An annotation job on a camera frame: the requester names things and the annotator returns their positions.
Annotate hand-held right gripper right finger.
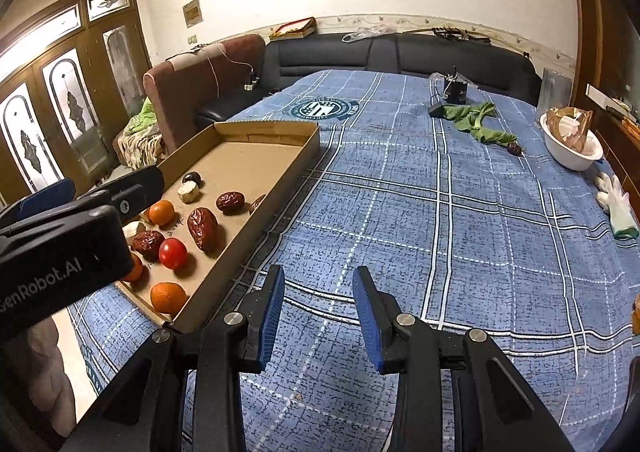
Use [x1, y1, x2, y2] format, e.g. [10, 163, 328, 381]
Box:
[352, 266, 576, 452]

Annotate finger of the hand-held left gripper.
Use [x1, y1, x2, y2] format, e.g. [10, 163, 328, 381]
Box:
[0, 179, 77, 229]
[75, 165, 166, 223]

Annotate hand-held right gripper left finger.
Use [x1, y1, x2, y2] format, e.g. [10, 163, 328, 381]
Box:
[60, 265, 286, 452]

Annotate small orange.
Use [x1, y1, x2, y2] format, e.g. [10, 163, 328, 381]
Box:
[150, 282, 188, 315]
[120, 252, 145, 283]
[149, 199, 176, 226]

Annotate red tomato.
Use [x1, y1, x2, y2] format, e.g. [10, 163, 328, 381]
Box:
[158, 238, 188, 270]

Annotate large red date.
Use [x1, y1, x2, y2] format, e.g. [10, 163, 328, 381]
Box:
[187, 207, 220, 253]

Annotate cardboard box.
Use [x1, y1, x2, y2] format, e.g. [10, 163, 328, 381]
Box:
[114, 119, 321, 335]

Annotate person's left forearm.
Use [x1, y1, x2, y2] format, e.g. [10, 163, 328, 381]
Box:
[22, 317, 77, 439]

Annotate green cloth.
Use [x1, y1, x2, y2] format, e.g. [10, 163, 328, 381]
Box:
[115, 97, 168, 168]

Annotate blue plaid tablecloth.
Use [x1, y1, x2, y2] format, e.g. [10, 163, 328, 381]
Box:
[67, 70, 640, 452]

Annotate wooden glass door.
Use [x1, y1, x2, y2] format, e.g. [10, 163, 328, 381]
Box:
[0, 0, 151, 205]

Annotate brown armchair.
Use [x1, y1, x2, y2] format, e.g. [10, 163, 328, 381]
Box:
[112, 34, 266, 168]

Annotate leafy greens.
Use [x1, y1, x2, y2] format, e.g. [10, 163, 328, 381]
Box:
[442, 102, 518, 145]

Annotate red flat box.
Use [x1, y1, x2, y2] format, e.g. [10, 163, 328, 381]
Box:
[269, 17, 317, 42]

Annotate black device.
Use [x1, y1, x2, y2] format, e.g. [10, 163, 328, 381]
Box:
[442, 66, 468, 104]

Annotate white bowl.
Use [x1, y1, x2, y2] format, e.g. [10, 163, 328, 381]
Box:
[540, 112, 605, 172]

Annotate dark sofa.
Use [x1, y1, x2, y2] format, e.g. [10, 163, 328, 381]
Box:
[195, 32, 543, 120]

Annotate white glove green cuff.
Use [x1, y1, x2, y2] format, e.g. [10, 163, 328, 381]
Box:
[602, 177, 640, 240]

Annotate brown paper bag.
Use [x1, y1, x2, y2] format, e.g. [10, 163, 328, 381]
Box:
[545, 106, 594, 153]

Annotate clear plastic bag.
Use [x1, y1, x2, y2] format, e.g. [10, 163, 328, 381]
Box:
[342, 24, 398, 44]

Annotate wooden bow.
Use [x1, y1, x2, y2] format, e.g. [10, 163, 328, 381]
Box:
[402, 25, 493, 40]

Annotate clear plastic container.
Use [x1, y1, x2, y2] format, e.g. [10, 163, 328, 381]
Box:
[539, 67, 573, 108]

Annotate white paper box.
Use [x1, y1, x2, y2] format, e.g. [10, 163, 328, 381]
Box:
[585, 84, 626, 108]

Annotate wooden cabinet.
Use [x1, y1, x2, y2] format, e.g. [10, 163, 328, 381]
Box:
[565, 0, 640, 193]

